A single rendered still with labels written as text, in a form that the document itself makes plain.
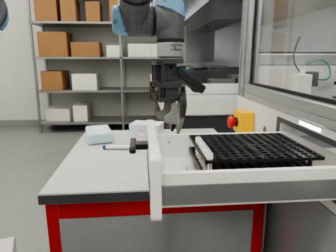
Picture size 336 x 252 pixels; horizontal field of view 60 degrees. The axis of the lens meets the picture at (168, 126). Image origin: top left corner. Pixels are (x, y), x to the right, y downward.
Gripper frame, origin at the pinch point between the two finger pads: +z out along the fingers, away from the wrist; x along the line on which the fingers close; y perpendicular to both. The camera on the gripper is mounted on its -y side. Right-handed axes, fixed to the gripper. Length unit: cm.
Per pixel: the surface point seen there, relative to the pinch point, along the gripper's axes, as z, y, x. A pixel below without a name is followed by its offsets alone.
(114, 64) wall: -11, -80, -389
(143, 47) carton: -36, -111, -337
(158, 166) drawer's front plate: -4.0, 21.1, 36.6
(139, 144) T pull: -3.6, 19.6, 23.1
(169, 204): 3.4, 18.8, 35.6
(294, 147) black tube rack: -2.3, -9.9, 34.3
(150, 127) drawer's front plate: -5.4, 15.1, 17.8
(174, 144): 0.5, 7.5, 13.9
